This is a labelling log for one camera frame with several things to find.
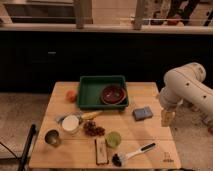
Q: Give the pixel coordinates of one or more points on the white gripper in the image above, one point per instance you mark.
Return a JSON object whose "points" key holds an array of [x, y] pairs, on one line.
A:
{"points": [[168, 107]]}

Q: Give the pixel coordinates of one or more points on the blue grey sponge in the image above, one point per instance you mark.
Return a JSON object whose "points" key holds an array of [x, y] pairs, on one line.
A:
{"points": [[142, 113]]}

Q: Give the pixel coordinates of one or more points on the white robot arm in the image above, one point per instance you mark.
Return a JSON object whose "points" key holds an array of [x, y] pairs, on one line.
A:
{"points": [[186, 83]]}

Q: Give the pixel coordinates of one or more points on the white cup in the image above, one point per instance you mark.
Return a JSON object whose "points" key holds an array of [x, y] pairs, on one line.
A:
{"points": [[70, 124]]}

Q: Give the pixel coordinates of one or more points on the metal cup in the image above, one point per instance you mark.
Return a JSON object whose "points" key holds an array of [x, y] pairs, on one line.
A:
{"points": [[52, 138]]}

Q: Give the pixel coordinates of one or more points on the dark red bowl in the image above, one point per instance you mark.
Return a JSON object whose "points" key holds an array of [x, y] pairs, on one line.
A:
{"points": [[113, 94]]}

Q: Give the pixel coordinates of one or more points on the wooden block brush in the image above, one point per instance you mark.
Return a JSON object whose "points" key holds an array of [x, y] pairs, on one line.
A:
{"points": [[101, 151]]}

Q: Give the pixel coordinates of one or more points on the yellow banana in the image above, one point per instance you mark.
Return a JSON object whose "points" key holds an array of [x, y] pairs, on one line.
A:
{"points": [[90, 115]]}

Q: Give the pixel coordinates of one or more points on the bunch of dark grapes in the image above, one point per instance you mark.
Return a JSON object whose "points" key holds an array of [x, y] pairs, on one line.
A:
{"points": [[91, 129]]}

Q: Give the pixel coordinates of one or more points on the green plastic tray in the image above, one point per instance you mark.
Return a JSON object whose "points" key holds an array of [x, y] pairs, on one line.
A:
{"points": [[90, 89]]}

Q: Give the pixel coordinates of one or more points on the orange fruit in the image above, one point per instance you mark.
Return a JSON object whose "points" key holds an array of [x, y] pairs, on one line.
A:
{"points": [[71, 96]]}

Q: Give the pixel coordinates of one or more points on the wooden folding table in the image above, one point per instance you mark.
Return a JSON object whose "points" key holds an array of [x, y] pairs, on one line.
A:
{"points": [[77, 151]]}

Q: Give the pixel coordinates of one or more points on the white handled dish brush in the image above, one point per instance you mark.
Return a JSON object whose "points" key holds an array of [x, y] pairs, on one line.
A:
{"points": [[119, 159]]}

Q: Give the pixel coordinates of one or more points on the black chair frame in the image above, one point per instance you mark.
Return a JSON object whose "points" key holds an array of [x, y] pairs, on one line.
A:
{"points": [[22, 160]]}

